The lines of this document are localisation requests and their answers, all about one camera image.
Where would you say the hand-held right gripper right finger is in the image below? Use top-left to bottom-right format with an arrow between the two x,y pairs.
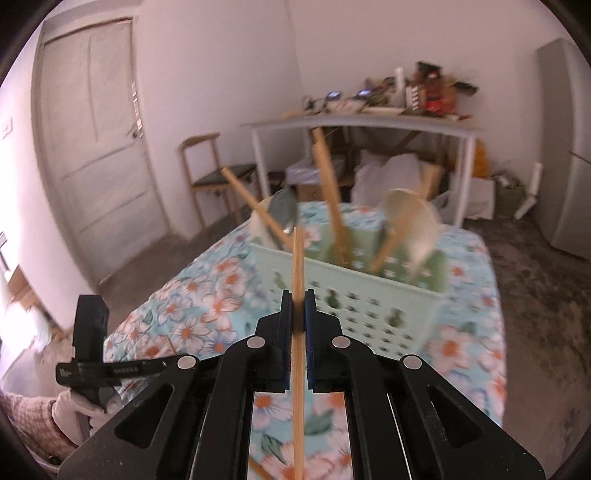
304,289 -> 546,480

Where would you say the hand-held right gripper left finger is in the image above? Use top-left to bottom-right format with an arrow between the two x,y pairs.
58,290 -> 294,480

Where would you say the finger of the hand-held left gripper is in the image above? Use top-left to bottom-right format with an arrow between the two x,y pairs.
140,354 -> 182,376

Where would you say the mint green utensil holder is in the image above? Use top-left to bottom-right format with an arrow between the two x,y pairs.
248,222 -> 452,366

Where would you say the metal spoon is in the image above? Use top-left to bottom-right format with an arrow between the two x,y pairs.
269,188 -> 299,237

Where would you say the person's left forearm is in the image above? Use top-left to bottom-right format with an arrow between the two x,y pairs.
0,390 -> 79,465

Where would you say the person's left hand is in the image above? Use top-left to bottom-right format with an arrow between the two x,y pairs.
52,392 -> 122,447

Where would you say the floral blue blanket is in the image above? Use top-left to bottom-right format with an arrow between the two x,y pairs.
103,198 -> 507,480

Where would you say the cardboard box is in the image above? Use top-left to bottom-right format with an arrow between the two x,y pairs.
295,182 -> 325,202

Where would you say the white door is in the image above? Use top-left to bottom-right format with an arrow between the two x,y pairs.
34,17 -> 170,288

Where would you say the wooden chair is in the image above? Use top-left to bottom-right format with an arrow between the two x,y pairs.
178,132 -> 260,230

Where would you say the white plastic bag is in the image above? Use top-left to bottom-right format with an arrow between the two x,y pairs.
355,149 -> 447,209

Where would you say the white box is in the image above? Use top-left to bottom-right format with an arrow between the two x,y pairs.
465,178 -> 498,221

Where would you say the white table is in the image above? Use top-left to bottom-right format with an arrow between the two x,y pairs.
240,114 -> 486,228

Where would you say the green sack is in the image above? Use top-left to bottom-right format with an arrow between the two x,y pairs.
496,176 -> 527,219

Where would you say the orange plastic bag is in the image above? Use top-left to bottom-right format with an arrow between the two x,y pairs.
473,138 -> 489,179

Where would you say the white pipe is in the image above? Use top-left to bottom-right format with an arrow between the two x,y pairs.
514,161 -> 544,221

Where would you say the red label bottle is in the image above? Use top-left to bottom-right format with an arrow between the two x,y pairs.
424,69 -> 456,114

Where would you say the grey refrigerator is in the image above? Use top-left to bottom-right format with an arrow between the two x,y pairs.
534,38 -> 591,260

